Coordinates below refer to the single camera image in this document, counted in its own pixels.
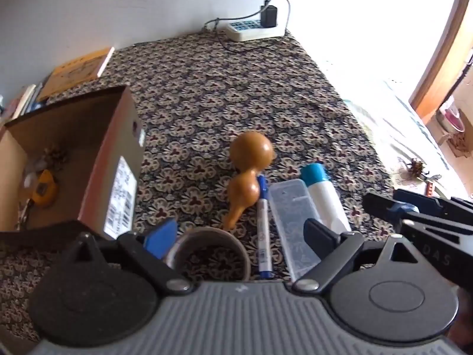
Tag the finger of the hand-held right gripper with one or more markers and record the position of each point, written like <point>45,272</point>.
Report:
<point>380,205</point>
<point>432,230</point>

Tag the white power strip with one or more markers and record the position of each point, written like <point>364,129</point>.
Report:
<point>244,29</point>

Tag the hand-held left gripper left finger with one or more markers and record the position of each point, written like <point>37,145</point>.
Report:
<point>160,237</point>

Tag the pink and white container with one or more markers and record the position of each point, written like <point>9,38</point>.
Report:
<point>452,114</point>

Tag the pine cone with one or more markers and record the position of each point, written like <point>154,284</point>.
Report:
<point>55,157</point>

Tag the printed packing tape roll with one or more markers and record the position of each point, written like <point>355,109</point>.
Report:
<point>236,251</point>

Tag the yellow book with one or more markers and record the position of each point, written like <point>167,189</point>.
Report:
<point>74,70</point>

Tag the floral patterned blanket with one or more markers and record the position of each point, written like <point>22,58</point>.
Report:
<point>221,88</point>

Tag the brown wooden gourd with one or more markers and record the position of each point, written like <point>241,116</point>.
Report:
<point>251,151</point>

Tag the pale striped bed sheet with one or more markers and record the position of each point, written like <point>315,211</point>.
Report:
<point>399,133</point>

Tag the brown cardboard shoe box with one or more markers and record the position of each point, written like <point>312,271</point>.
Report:
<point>111,148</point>

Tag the pile of thin books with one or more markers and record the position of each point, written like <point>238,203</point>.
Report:
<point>22,101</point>

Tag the dried flower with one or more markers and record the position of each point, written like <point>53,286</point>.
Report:
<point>417,168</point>

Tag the yellow plastic gadget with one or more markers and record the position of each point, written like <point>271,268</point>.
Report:
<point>44,190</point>

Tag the clear plastic case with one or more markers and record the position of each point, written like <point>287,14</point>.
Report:
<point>292,210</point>

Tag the wooden door frame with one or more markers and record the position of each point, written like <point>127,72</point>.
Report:
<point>436,66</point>

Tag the blue capped marker pen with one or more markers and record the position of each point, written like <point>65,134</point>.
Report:
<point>263,225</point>

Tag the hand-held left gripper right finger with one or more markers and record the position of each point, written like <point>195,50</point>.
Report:
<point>319,235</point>

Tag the black charger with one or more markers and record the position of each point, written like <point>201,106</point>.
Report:
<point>269,16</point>

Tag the white tube with blue cap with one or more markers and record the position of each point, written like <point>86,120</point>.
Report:
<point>325,196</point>

